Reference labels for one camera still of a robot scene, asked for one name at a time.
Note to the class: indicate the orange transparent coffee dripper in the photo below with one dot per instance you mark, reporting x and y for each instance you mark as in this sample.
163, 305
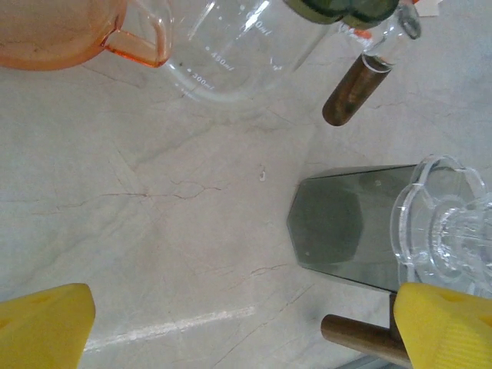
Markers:
57, 38

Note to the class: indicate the small white paper scrap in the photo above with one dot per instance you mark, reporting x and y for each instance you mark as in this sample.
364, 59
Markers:
262, 175

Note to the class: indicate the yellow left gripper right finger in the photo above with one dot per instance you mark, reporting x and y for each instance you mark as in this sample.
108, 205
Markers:
449, 334

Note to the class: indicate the orange and white bowl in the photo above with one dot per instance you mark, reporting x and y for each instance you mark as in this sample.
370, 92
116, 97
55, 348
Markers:
426, 7

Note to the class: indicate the green transparent coffee dripper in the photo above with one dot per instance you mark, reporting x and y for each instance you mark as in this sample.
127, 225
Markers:
326, 9

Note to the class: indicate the clear plastic coffee dripper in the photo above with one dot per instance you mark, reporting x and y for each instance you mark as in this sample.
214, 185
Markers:
423, 230

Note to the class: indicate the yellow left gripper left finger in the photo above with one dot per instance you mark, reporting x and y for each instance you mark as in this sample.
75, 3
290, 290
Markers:
42, 334

